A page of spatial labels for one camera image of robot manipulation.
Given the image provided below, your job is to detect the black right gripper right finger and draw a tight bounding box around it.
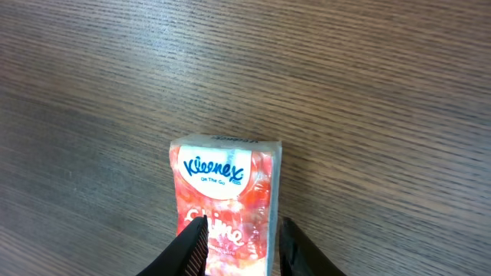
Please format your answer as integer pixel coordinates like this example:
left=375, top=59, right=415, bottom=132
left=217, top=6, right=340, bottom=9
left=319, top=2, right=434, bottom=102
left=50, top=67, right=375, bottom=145
left=279, top=217, right=346, bottom=276

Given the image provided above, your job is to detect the orange tissue pack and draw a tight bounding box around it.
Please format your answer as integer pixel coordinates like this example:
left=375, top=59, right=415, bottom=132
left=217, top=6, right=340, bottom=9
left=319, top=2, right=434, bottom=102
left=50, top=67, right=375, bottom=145
left=169, top=134, right=282, bottom=276

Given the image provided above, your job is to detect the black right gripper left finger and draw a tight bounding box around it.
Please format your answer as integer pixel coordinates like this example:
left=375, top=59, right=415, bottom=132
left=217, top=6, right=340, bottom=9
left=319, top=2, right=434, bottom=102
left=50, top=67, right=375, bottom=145
left=137, top=215, right=209, bottom=276

